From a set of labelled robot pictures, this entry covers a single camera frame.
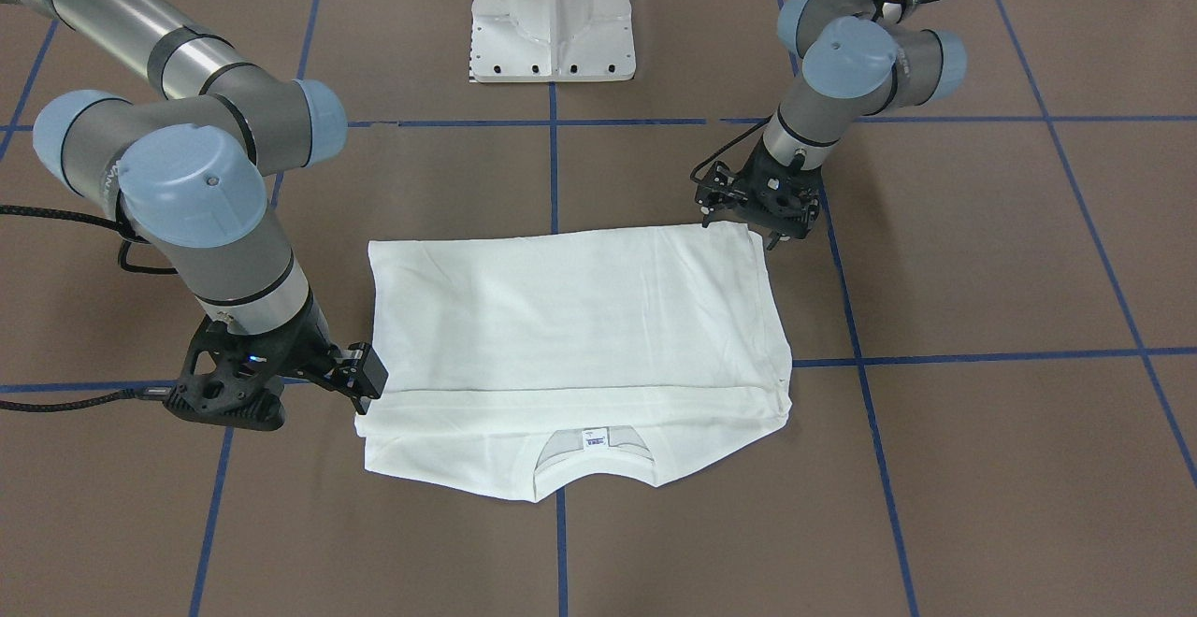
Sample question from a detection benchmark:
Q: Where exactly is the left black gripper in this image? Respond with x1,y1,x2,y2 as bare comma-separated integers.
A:
701,145,824,252

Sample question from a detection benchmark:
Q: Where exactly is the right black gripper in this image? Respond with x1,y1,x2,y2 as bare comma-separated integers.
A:
253,294,389,416

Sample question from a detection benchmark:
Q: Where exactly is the white long-sleeve printed shirt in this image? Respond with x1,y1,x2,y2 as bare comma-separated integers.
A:
356,222,792,502

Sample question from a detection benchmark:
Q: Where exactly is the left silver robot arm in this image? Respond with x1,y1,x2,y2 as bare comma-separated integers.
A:
691,0,970,246

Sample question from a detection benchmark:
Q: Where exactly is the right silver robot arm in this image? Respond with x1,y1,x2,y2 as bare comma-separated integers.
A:
4,0,388,431

